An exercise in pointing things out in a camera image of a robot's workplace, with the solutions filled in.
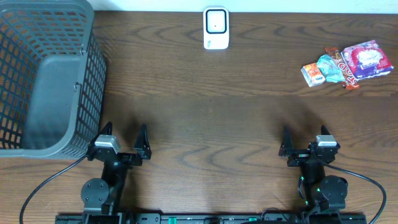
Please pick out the small orange snack box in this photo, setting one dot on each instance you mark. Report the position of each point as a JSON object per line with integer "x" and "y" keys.
{"x": 312, "y": 75}

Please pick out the teal snack wrapper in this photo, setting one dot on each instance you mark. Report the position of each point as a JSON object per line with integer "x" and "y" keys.
{"x": 329, "y": 69}

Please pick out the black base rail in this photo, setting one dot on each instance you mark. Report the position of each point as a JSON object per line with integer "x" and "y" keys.
{"x": 156, "y": 218}

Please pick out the grey plastic basket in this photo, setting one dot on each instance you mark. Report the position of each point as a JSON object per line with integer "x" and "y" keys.
{"x": 53, "y": 75}

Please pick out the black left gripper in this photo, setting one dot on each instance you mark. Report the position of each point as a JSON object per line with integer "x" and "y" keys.
{"x": 125, "y": 157}

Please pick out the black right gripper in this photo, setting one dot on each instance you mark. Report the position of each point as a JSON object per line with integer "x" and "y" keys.
{"x": 287, "y": 149}

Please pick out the red orange snack bar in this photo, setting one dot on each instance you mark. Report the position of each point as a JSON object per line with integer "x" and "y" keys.
{"x": 349, "y": 82}

